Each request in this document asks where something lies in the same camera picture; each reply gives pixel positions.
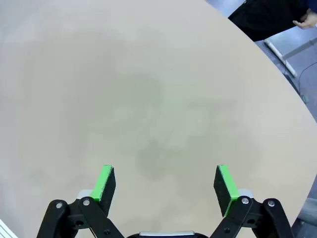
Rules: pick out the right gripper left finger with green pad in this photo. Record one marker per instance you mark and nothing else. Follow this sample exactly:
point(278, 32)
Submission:
point(104, 188)

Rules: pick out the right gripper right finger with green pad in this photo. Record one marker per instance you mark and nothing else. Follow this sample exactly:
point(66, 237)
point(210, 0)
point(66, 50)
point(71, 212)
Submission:
point(224, 191)

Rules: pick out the person's left hand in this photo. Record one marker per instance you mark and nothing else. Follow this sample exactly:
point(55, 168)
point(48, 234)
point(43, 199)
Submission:
point(309, 21)

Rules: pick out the white side table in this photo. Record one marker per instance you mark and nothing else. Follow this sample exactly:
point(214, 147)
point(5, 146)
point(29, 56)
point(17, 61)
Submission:
point(281, 57)

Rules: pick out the person in navy jacket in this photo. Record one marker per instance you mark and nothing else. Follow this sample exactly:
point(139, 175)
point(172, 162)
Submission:
point(262, 19)

